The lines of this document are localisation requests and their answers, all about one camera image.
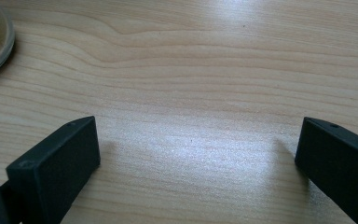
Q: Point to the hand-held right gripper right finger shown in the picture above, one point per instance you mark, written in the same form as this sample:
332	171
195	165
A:
338	165

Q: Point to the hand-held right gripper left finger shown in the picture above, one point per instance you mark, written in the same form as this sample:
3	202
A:
56	168

